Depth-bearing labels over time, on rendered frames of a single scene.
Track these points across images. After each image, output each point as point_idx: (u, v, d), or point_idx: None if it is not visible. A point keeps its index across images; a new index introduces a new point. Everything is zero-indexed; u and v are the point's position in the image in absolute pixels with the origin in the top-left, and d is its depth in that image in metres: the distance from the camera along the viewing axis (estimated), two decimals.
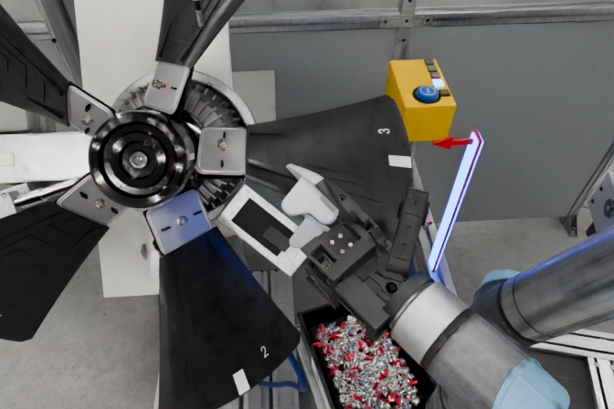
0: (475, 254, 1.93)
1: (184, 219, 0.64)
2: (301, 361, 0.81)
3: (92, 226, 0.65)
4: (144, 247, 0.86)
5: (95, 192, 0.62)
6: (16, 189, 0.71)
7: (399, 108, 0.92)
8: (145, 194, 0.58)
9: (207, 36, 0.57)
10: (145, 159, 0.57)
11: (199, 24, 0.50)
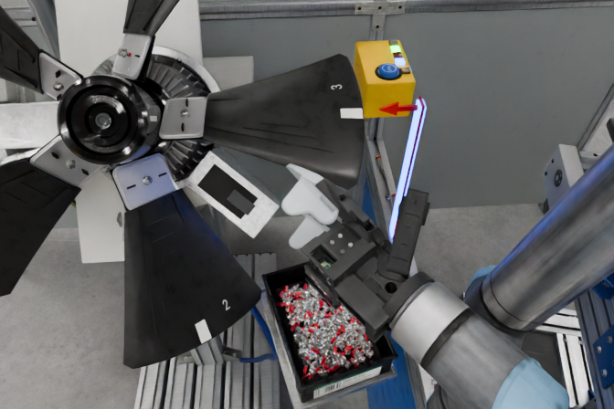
0: (455, 239, 1.98)
1: (149, 179, 0.70)
2: (267, 320, 0.87)
3: (64, 186, 0.70)
4: (120, 215, 0.91)
5: (66, 152, 0.67)
6: None
7: (363, 85, 0.97)
8: (110, 152, 0.63)
9: (167, 7, 0.63)
10: (110, 119, 0.62)
11: None
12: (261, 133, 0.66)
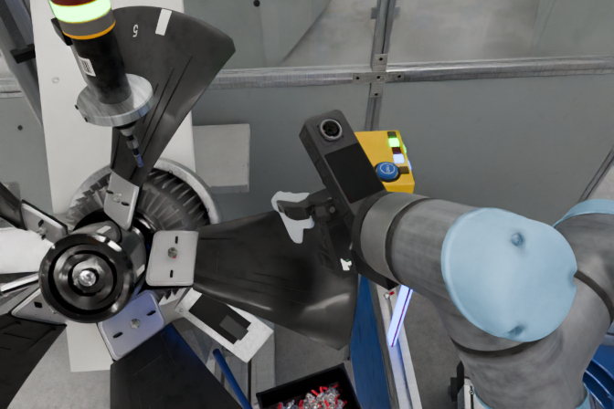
0: None
1: None
2: None
3: (18, 224, 0.65)
4: None
5: (49, 227, 0.63)
6: None
7: None
8: (58, 292, 0.60)
9: (224, 296, 0.62)
10: (89, 285, 0.59)
11: (142, 163, 0.52)
12: None
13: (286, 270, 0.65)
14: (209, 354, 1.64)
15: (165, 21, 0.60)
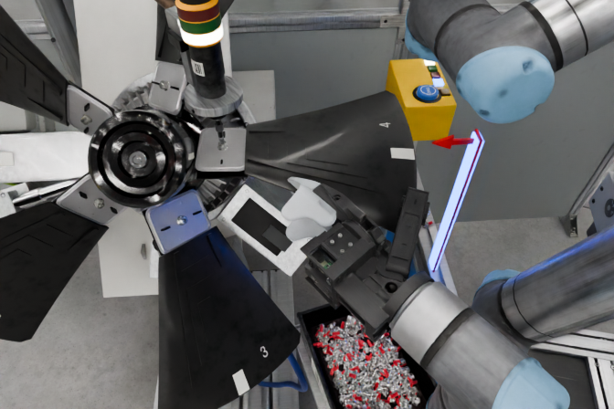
0: (475, 254, 1.93)
1: (100, 204, 0.63)
2: (301, 361, 0.81)
3: (61, 115, 0.63)
4: (143, 247, 0.85)
5: (95, 114, 0.61)
6: (15, 189, 0.71)
7: None
8: (106, 175, 0.57)
9: (277, 179, 0.59)
10: (141, 166, 0.57)
11: (224, 142, 0.63)
12: (186, 311, 0.62)
13: (340, 157, 0.62)
14: None
15: None
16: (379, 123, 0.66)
